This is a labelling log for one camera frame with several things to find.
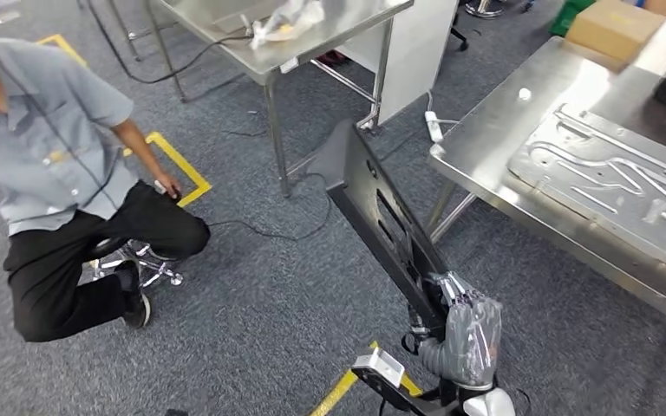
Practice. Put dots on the brown cardboard box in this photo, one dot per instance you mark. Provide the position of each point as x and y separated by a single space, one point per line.
614 29

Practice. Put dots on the white handheld controller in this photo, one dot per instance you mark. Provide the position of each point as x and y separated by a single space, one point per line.
160 186

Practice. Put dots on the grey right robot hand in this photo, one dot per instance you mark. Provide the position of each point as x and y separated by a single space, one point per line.
474 344

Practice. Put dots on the embossed silver metal plate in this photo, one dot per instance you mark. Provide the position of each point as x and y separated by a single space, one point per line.
597 189

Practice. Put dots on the chrome stool black seat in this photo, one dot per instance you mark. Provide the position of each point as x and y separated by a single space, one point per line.
103 248

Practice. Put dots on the small white cap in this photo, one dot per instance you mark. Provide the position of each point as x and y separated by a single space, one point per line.
524 94

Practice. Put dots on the clear plastic bag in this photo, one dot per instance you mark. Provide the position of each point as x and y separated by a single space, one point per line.
287 20

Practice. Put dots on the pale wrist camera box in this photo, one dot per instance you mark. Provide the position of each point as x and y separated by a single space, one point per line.
376 367

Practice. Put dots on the person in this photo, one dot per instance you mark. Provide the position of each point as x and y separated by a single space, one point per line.
40 143

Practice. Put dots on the black camera bracket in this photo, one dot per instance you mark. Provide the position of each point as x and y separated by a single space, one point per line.
390 396

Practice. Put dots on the person's left forearm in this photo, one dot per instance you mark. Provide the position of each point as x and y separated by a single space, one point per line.
137 146

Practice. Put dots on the large steel workbench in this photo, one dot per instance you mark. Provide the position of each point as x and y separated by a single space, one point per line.
482 161

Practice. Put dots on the black plastic panel part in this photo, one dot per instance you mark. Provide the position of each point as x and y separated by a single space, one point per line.
367 195

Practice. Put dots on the white power strip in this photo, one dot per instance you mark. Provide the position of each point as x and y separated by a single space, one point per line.
433 126

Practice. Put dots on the person's left hand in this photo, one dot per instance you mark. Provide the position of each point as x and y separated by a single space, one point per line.
171 186

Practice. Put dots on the small steel table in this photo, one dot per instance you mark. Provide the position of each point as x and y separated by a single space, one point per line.
333 34

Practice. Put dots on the green crate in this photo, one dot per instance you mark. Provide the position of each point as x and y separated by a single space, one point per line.
568 17

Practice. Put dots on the white board panel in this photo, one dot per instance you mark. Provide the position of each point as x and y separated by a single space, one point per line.
413 57

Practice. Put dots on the black office chair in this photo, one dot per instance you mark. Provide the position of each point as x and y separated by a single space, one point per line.
459 34

